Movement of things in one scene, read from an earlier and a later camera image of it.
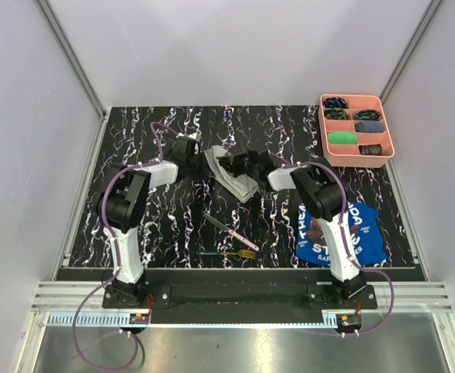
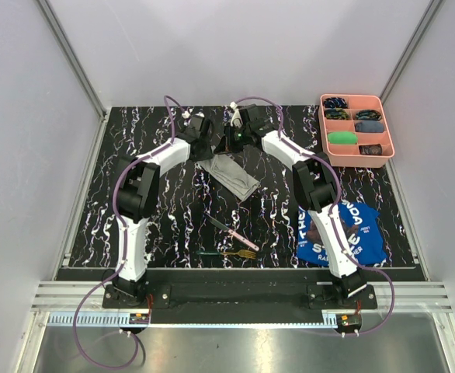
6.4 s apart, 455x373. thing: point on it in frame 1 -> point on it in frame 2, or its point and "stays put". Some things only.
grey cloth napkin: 242,187 stays put
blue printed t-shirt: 366,231 stays put
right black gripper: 231,163 -> 221,148
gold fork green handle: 244,253 stays put
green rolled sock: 342,137 stays put
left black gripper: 206,172 -> 207,154
